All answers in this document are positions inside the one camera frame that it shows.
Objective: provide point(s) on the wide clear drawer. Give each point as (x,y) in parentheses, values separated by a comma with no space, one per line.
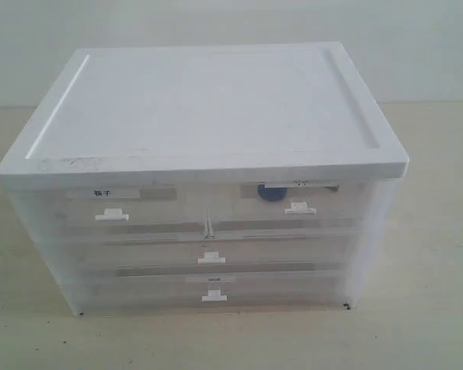
(248,255)
(214,289)

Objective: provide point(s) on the middle wide clear drawer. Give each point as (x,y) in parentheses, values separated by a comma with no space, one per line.
(248,255)

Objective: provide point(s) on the key bunch with blue tag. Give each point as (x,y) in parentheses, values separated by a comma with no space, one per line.
(271,194)

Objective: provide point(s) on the white plastic drawer cabinet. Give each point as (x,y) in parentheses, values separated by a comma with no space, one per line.
(201,117)

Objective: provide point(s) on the bottom wide clear drawer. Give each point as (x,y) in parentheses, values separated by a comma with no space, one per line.
(214,289)

